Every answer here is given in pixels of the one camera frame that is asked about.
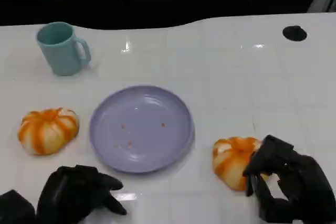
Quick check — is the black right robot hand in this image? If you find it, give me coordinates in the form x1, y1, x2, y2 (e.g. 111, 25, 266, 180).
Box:
243, 134, 336, 224

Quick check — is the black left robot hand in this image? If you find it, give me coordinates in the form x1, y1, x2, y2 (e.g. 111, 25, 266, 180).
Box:
36, 165, 128, 224

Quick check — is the orange white toy bread roll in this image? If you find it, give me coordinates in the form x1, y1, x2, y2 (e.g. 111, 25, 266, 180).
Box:
17, 107, 80, 156
212, 136, 270, 192

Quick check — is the lilac plate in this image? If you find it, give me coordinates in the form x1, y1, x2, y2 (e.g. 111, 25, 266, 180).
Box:
89, 84, 196, 175

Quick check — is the pale green mug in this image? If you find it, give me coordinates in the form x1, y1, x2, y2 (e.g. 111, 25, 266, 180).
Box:
36, 22, 92, 77

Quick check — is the black round table grommet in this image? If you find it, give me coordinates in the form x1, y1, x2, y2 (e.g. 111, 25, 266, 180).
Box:
282, 25, 308, 42

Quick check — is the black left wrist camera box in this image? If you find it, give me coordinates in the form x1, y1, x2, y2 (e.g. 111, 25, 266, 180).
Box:
0, 189, 36, 224

